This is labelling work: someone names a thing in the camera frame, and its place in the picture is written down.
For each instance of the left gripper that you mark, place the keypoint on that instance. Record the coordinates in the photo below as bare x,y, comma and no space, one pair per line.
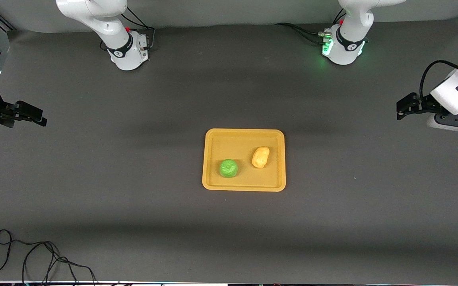
425,104

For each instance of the yellow-brown potato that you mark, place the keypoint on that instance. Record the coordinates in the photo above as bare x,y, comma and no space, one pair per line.
261,157

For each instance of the green apple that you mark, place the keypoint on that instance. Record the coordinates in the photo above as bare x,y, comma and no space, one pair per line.
229,169

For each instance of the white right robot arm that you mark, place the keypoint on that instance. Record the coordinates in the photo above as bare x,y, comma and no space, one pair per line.
105,24

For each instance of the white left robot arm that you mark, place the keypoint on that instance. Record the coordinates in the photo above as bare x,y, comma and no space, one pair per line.
348,43

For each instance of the yellow plastic tray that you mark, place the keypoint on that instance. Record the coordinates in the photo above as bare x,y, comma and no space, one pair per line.
229,143

